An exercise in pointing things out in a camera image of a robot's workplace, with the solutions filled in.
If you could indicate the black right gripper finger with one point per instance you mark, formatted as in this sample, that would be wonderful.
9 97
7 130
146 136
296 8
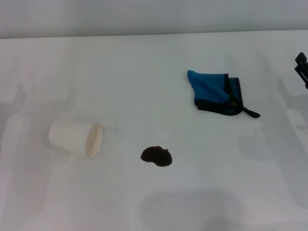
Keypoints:
302 69

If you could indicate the blue rag with black edge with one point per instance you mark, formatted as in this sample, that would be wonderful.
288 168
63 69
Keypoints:
211 91

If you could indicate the white paper cup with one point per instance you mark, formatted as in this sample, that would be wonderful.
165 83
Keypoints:
69 137

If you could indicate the black liquid stain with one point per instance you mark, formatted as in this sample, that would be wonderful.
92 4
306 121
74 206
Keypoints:
157 156

